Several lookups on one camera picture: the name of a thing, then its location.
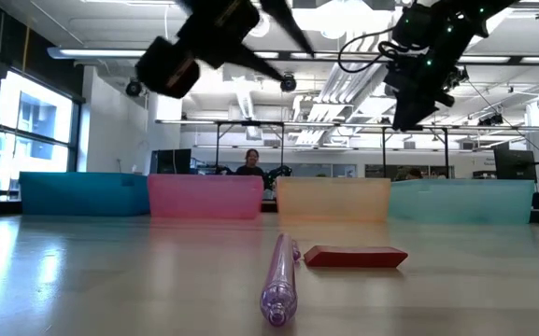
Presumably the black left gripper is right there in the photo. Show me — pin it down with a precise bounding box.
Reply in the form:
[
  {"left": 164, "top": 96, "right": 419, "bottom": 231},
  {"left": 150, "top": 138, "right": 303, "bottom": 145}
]
[{"left": 177, "top": 0, "right": 315, "bottom": 82}]

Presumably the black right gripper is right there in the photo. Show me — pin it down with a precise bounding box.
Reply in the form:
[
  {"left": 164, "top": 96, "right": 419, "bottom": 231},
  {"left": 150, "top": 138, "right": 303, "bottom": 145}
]
[{"left": 385, "top": 50, "right": 455, "bottom": 132}]

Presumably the red eraser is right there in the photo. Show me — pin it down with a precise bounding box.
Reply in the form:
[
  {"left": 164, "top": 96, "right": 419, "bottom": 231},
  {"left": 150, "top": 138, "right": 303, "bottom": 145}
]
[{"left": 303, "top": 245, "right": 409, "bottom": 270}]

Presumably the purple translucent pen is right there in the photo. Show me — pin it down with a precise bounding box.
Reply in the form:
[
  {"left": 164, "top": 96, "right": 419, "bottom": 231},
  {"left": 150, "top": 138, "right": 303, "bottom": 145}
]
[{"left": 259, "top": 232, "right": 302, "bottom": 328}]

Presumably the teal plastic bin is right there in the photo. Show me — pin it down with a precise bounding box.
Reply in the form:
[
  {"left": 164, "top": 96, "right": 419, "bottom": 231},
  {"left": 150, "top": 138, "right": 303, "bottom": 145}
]
[{"left": 388, "top": 179, "right": 535, "bottom": 225}]

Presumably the orange plastic bin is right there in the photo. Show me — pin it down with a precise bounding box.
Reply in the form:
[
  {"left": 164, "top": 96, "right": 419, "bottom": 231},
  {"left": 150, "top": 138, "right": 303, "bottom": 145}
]
[{"left": 276, "top": 176, "right": 391, "bottom": 223}]

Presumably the black computer monitor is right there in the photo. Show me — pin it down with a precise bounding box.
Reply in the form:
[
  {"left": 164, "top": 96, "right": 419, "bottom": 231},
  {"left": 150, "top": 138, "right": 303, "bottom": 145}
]
[{"left": 492, "top": 147, "right": 539, "bottom": 183}]

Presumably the pink plastic bin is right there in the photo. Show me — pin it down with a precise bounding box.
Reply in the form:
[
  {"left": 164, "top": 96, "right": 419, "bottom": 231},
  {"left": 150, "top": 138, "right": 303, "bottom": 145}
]
[{"left": 147, "top": 174, "right": 264, "bottom": 220}]

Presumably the blue plastic bin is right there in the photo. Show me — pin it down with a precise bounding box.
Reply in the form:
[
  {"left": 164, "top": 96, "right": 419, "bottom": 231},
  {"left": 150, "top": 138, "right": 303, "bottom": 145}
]
[{"left": 19, "top": 171, "right": 151, "bottom": 217}]

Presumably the large window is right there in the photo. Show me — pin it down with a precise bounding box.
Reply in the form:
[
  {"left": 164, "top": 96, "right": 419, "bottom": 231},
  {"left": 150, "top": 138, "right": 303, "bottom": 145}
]
[{"left": 0, "top": 69, "right": 81, "bottom": 197}]

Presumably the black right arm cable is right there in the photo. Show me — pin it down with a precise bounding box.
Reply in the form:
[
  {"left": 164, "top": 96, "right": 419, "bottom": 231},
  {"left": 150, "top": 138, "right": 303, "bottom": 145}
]
[{"left": 336, "top": 25, "right": 399, "bottom": 75}]

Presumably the black gantry frame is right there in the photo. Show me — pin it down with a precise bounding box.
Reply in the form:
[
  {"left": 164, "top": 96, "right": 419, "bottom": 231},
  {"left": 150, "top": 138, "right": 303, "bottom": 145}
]
[{"left": 210, "top": 119, "right": 450, "bottom": 177}]

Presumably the long ceiling light rail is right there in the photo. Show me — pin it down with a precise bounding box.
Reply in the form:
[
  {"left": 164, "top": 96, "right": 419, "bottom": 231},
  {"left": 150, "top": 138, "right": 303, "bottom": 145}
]
[{"left": 47, "top": 45, "right": 539, "bottom": 65}]

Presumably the yellow hanging cord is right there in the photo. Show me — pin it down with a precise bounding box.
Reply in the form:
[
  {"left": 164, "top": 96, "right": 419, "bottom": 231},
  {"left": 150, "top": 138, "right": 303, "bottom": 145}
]
[{"left": 21, "top": 25, "right": 31, "bottom": 74}]

